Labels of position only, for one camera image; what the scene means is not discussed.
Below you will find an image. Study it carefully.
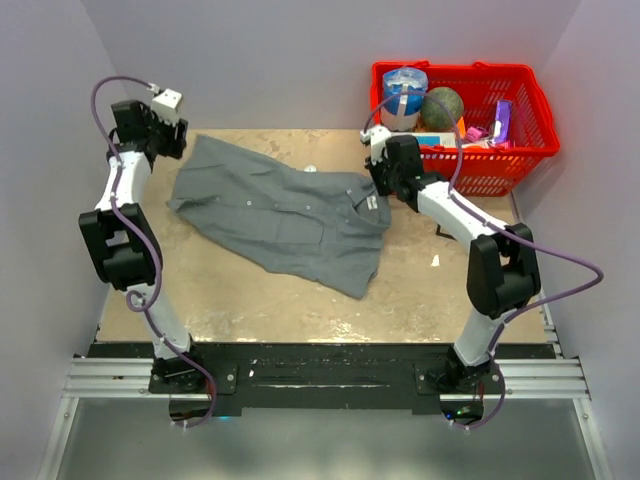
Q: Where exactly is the grey button shirt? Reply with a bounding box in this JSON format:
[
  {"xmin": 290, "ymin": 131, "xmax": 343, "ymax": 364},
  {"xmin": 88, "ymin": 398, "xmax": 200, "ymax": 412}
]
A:
[{"xmin": 167, "ymin": 136, "xmax": 391, "ymax": 299}]

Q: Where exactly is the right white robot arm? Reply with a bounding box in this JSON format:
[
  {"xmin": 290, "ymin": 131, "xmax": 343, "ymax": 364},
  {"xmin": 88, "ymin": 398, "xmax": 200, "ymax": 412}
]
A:
[{"xmin": 360, "ymin": 126, "xmax": 541, "ymax": 393}]

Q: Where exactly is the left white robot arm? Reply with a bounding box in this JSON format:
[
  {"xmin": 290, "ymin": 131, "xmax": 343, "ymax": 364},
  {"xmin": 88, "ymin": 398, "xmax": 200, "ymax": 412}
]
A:
[{"xmin": 78, "ymin": 100, "xmax": 207, "ymax": 393}]

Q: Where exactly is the white shirt label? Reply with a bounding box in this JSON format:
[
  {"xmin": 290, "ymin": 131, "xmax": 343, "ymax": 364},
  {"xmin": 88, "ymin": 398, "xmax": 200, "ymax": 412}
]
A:
[{"xmin": 366, "ymin": 195, "xmax": 378, "ymax": 210}]

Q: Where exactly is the white blue box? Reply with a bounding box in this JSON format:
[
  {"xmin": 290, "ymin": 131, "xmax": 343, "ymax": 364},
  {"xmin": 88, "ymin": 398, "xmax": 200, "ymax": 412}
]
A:
[{"xmin": 414, "ymin": 132, "xmax": 456, "ymax": 148}]

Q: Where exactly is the blue white wrapped roll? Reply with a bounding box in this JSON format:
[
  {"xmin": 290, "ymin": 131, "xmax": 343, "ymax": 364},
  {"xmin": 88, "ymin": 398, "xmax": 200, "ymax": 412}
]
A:
[{"xmin": 380, "ymin": 66, "xmax": 429, "ymax": 132}]

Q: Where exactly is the red plastic basket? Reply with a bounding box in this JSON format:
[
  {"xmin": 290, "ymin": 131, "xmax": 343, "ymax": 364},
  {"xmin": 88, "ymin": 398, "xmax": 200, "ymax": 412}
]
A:
[{"xmin": 370, "ymin": 60, "xmax": 561, "ymax": 197}]

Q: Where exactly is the orange packet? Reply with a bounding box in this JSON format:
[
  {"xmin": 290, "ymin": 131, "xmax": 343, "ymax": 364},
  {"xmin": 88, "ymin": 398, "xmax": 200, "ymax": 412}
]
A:
[{"xmin": 415, "ymin": 116, "xmax": 468, "ymax": 146}]

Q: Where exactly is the green round ball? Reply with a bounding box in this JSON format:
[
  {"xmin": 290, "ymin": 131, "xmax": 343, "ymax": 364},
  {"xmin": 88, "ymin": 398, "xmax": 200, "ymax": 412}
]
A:
[{"xmin": 420, "ymin": 86, "xmax": 465, "ymax": 132}]

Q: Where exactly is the pink small packet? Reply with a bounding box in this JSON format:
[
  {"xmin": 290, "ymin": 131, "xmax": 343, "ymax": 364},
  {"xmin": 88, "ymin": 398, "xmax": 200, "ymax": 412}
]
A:
[{"xmin": 465, "ymin": 127, "xmax": 489, "ymax": 143}]

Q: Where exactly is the purple snack packet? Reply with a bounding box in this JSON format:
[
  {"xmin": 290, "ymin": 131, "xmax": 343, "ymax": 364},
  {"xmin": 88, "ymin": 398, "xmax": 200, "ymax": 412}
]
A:
[{"xmin": 491, "ymin": 99, "xmax": 512, "ymax": 145}]

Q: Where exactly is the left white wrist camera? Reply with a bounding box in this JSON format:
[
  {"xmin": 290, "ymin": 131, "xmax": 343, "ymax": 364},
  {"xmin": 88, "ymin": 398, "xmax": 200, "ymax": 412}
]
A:
[{"xmin": 150, "ymin": 89, "xmax": 183, "ymax": 126}]

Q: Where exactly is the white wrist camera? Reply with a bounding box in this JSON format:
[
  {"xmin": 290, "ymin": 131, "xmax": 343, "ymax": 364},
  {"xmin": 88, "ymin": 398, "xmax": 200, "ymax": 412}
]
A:
[
  {"xmin": 150, "ymin": 89, "xmax": 183, "ymax": 126},
  {"xmin": 360, "ymin": 125, "xmax": 393, "ymax": 162}
]

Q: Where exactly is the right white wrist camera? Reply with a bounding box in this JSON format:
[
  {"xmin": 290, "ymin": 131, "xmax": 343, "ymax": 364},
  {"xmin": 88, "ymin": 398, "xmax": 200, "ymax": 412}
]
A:
[{"xmin": 360, "ymin": 125, "xmax": 393, "ymax": 162}]

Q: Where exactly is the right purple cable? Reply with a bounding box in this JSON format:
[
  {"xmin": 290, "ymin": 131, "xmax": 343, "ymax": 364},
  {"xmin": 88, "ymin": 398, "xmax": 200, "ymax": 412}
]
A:
[{"xmin": 362, "ymin": 90, "xmax": 605, "ymax": 432}]

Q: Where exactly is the purple cable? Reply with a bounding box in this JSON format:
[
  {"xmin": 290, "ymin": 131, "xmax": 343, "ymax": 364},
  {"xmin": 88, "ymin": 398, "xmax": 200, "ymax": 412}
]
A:
[
  {"xmin": 92, "ymin": 75, "xmax": 217, "ymax": 429},
  {"xmin": 362, "ymin": 90, "xmax": 605, "ymax": 432}
]

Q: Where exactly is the black square frame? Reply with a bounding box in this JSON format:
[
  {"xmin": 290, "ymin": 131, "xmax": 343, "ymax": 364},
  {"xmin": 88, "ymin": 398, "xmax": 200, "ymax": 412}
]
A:
[{"xmin": 435, "ymin": 224, "xmax": 455, "ymax": 240}]

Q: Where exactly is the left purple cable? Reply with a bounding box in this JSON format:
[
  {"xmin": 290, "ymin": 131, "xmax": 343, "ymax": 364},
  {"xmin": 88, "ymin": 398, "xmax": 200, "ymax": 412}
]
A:
[{"xmin": 92, "ymin": 75, "xmax": 217, "ymax": 429}]

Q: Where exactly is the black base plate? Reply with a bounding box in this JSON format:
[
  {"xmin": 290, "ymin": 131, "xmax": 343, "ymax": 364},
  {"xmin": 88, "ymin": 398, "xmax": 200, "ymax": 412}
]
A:
[{"xmin": 87, "ymin": 342, "xmax": 558, "ymax": 420}]

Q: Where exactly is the aluminium rail frame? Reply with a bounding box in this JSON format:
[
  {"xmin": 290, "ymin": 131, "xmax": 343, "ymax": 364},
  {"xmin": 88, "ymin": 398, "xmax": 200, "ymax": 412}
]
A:
[{"xmin": 37, "ymin": 192, "xmax": 614, "ymax": 480}]

